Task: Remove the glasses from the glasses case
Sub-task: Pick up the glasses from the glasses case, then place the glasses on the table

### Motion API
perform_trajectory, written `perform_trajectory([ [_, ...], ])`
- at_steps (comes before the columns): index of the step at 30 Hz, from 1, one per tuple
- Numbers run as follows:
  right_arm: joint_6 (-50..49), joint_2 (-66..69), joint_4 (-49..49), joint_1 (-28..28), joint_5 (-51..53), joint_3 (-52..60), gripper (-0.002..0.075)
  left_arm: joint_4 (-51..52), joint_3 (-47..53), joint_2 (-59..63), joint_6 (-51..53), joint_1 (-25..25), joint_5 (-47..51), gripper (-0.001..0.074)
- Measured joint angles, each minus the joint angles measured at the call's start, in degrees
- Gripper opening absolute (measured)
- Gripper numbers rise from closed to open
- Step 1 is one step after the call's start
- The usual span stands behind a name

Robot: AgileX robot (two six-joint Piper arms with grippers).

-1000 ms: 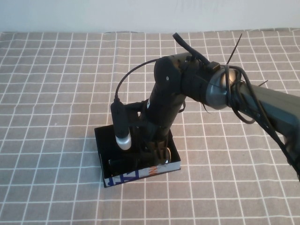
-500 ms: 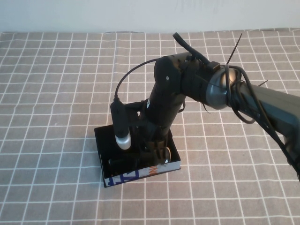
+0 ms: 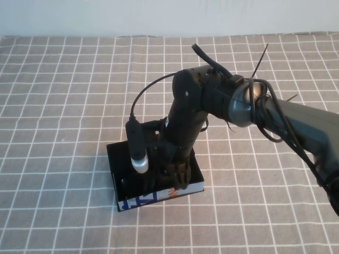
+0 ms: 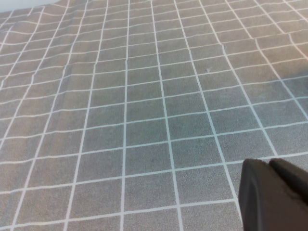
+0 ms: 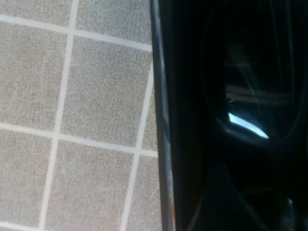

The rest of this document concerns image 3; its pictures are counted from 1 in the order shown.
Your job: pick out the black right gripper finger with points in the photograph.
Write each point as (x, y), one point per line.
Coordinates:
(182, 177)
(164, 172)

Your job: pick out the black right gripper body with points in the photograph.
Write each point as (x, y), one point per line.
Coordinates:
(177, 154)

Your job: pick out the black printed glasses case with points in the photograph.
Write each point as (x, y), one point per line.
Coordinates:
(196, 186)

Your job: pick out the black framed glasses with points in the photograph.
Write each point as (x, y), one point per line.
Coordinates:
(126, 183)

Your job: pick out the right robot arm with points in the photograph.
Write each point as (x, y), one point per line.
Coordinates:
(304, 119)

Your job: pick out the long black zip tie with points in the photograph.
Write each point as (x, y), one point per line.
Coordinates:
(260, 62)

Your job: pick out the short black zip tie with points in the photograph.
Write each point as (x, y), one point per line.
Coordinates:
(293, 98)

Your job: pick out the grey white-checked tablecloth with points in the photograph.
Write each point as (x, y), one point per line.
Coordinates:
(53, 105)

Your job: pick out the black white-capped wrist camera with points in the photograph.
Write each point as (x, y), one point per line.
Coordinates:
(137, 148)

